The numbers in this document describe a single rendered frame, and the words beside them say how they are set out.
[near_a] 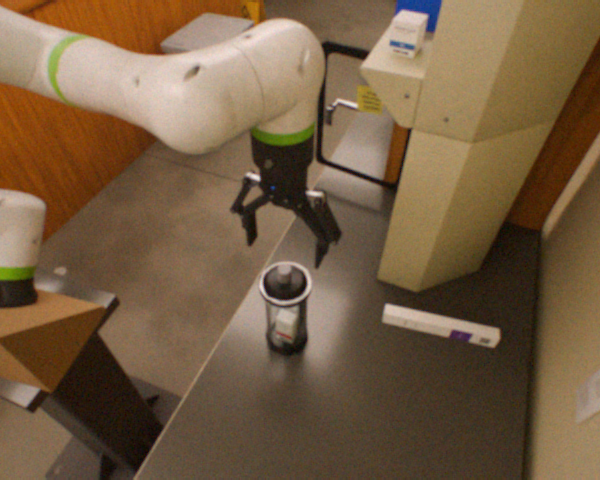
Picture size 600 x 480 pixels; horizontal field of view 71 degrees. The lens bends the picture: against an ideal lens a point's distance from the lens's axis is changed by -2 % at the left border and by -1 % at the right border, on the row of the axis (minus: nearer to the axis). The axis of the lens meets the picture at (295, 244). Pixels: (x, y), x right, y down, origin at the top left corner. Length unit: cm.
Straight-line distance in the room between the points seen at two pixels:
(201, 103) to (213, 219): 224
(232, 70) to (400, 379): 78
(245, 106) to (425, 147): 47
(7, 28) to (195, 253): 186
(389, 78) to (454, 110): 13
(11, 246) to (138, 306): 135
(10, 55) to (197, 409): 74
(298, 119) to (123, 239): 223
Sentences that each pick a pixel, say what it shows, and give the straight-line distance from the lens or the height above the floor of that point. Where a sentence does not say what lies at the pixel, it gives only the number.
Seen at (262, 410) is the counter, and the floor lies 94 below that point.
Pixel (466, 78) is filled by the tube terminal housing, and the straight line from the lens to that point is 80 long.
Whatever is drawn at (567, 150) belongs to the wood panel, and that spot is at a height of 122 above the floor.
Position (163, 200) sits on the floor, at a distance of 289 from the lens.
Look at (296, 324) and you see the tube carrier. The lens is 93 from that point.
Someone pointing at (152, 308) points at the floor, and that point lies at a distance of 234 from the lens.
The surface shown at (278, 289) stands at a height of 118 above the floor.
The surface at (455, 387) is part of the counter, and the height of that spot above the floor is 94.
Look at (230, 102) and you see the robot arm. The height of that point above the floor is 163.
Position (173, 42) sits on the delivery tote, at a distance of 321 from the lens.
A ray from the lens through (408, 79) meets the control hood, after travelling 82.
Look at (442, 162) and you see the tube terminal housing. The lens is 89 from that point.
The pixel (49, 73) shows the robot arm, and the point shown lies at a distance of 81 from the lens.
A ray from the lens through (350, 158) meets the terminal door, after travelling 136.
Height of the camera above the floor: 187
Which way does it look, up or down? 49 degrees down
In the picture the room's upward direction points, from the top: straight up
